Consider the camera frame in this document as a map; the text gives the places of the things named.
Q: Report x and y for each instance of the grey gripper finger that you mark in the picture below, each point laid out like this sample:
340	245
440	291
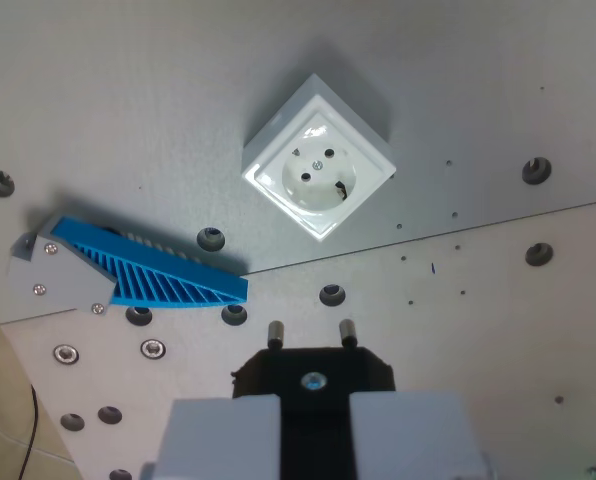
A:
413	435
218	440

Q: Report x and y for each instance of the black two-pin plug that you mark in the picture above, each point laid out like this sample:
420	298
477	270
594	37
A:
318	367

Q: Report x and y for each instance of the silver hex socket screw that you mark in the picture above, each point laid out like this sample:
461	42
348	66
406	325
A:
153	348
66	354

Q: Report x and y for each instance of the blue ribbed wedge finger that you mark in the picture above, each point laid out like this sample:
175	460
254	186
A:
168	280

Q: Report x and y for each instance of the grey bracket with screws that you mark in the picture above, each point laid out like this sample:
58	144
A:
60	280

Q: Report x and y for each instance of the white wall socket box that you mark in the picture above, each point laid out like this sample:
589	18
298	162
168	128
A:
318	170

